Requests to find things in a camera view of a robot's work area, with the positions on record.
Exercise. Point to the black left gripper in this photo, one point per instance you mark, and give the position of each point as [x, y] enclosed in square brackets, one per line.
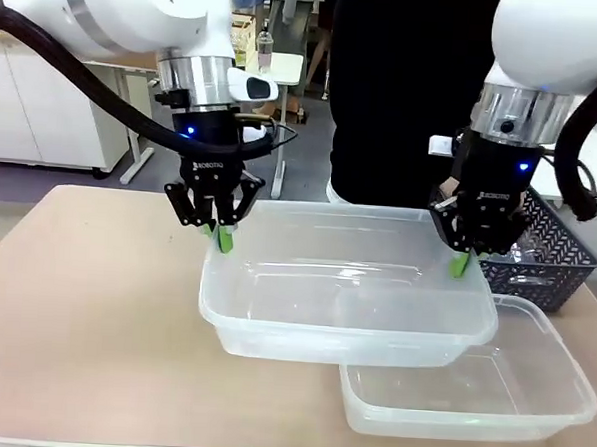
[209, 149]

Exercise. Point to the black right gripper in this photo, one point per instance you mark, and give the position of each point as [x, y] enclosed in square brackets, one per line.
[495, 189]

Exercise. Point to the small clear plastic container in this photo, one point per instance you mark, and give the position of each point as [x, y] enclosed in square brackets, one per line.
[547, 347]

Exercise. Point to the large clear plastic container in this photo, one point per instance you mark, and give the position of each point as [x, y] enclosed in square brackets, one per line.
[325, 295]

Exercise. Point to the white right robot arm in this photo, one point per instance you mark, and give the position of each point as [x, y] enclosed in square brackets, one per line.
[553, 36]

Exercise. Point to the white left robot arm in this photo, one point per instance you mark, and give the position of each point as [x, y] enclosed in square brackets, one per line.
[139, 10]

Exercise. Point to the black woven plastic basket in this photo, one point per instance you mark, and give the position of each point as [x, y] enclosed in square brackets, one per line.
[562, 247]

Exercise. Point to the person's left hand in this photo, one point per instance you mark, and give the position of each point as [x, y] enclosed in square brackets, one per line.
[448, 185]

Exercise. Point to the clear open plastic bottle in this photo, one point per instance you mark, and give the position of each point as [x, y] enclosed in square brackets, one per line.
[532, 248]

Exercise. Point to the clear bottle with pink liquid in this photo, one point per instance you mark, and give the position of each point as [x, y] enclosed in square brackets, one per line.
[265, 49]

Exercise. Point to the person in black clothes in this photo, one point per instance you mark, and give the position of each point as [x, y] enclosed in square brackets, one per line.
[400, 88]

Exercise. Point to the wooden crate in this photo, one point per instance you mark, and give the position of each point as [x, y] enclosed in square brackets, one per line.
[245, 35]

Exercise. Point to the white cabinet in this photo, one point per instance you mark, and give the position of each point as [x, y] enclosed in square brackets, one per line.
[44, 110]

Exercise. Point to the background person in grey trousers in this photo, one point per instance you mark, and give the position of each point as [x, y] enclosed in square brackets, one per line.
[289, 18]

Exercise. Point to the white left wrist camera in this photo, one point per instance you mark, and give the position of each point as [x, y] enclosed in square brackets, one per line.
[253, 85]

